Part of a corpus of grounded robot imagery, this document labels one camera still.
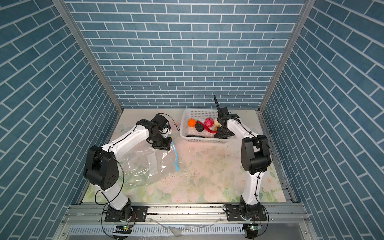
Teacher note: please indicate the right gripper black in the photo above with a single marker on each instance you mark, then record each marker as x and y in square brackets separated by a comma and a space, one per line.
[220, 134]

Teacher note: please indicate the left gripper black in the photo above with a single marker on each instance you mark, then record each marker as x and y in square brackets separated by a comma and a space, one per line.
[166, 146]

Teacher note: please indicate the pink toy fruit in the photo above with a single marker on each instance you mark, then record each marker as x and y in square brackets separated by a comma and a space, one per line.
[209, 122]

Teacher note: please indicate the clear zip top bag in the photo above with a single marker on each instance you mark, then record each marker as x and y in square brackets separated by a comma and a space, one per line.
[144, 165]

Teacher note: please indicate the white plastic mesh basket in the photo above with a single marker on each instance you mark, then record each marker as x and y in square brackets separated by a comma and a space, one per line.
[200, 115]

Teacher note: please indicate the orange toy fruit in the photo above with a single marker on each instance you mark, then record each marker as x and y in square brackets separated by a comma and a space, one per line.
[191, 123]

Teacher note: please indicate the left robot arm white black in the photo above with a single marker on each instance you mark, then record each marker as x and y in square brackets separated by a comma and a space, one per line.
[103, 170]

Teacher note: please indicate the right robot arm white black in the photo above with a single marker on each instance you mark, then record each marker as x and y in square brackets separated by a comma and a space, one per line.
[255, 159]

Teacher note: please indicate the cream toy food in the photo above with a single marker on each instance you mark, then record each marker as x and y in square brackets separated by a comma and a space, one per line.
[216, 123]

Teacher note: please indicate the dark brown toy food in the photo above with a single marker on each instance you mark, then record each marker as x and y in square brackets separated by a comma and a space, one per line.
[199, 127]

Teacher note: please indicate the red toy chili pepper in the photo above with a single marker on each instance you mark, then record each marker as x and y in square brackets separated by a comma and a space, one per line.
[208, 129]

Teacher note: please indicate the black toy eggplant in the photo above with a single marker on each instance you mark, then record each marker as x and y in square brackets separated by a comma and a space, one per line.
[195, 136]

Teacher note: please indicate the left circuit board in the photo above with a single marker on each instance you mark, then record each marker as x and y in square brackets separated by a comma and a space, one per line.
[122, 230]

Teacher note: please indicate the circuit board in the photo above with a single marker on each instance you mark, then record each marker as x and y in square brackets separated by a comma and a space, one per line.
[122, 230]
[252, 227]

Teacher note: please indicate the right circuit board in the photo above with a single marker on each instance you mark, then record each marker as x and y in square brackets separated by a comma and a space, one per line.
[252, 227]

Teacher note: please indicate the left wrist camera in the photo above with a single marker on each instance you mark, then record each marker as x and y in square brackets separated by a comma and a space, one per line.
[162, 123]

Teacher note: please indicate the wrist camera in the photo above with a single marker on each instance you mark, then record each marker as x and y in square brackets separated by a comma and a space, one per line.
[222, 112]
[162, 123]

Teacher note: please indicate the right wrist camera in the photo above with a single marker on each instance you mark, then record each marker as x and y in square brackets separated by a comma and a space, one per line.
[222, 112]

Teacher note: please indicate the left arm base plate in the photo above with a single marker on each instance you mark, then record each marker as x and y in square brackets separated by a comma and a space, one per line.
[138, 213]

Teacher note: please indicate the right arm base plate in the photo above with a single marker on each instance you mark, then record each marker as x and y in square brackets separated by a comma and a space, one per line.
[236, 213]

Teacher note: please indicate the aluminium front rail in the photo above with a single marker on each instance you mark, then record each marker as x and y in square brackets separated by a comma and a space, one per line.
[188, 213]

